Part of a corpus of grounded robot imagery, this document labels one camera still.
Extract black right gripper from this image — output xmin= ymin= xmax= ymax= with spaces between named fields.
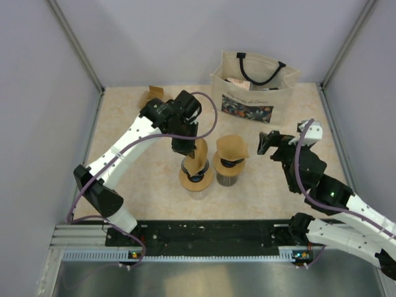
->
xmin=257 ymin=131 xmax=311 ymax=192

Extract blue glass dripper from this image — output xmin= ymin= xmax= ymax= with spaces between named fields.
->
xmin=181 ymin=158 xmax=210 ymax=183
xmin=220 ymin=158 xmax=245 ymax=168

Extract brown paper coffee filter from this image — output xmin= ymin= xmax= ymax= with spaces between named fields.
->
xmin=216 ymin=134 xmax=249 ymax=161

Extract wooden ring stand front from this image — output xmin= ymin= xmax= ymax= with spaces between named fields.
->
xmin=179 ymin=168 xmax=213 ymax=192

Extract wooden dripper ring stand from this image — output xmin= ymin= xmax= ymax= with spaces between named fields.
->
xmin=213 ymin=153 xmax=246 ymax=177

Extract clear glass beaker wooden collar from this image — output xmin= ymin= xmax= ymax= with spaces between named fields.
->
xmin=188 ymin=189 xmax=209 ymax=200

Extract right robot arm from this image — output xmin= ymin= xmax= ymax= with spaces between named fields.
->
xmin=257 ymin=126 xmax=395 ymax=279

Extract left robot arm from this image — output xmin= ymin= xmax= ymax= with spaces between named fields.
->
xmin=74 ymin=90 xmax=202 ymax=246

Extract smoked glass carafe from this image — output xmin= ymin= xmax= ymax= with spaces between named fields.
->
xmin=216 ymin=173 xmax=238 ymax=187

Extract cream canvas tote bag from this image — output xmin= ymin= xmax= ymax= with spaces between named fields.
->
xmin=211 ymin=51 xmax=301 ymax=126

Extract brown cardboard box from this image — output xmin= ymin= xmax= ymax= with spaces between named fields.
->
xmin=139 ymin=85 xmax=164 ymax=108

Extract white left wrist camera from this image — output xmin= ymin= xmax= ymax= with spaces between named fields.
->
xmin=187 ymin=106 xmax=202 ymax=124

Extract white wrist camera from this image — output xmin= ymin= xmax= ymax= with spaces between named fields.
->
xmin=297 ymin=121 xmax=323 ymax=146
xmin=187 ymin=106 xmax=202 ymax=124

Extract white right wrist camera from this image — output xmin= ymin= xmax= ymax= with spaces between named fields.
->
xmin=297 ymin=121 xmax=323 ymax=146

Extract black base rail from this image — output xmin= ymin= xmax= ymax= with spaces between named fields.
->
xmin=105 ymin=219 xmax=325 ymax=257

